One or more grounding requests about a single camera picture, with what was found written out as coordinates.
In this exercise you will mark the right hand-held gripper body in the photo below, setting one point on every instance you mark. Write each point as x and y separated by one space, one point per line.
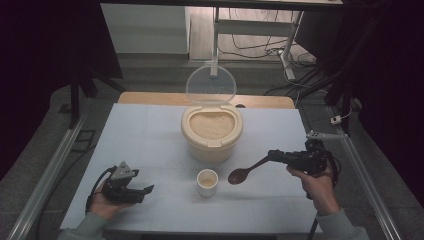
306 159

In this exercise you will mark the black stand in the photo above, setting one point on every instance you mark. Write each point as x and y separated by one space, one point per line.
75 100

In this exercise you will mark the brown wooden spoon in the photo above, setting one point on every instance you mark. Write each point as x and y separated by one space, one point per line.
238 176

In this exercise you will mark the white cup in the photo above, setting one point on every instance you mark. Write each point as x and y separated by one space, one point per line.
207 191

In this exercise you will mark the cream rice bucket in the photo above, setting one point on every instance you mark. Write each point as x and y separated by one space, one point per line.
213 150

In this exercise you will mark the clear bucket lid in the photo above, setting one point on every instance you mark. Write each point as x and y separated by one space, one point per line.
210 83

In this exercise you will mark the white cabinet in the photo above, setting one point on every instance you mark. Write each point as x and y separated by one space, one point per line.
143 28

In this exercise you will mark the rice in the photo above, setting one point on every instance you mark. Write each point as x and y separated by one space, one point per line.
207 182
211 125

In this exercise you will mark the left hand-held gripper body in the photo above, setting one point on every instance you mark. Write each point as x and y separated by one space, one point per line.
121 186

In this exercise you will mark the white desk frame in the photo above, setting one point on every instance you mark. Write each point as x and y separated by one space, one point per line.
253 28

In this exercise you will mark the black curtain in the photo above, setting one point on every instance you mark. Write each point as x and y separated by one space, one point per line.
40 66
383 83

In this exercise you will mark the person's left hand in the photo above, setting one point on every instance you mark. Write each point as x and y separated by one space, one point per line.
103 207

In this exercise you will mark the small white device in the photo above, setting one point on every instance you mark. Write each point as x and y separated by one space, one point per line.
336 120

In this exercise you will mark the white table cover sheet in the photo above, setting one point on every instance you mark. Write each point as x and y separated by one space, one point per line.
150 143

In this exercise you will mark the aluminium frame rail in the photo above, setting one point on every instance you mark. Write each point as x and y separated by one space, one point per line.
43 183
366 186

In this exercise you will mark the person's right hand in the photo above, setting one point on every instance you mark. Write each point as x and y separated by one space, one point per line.
316 190

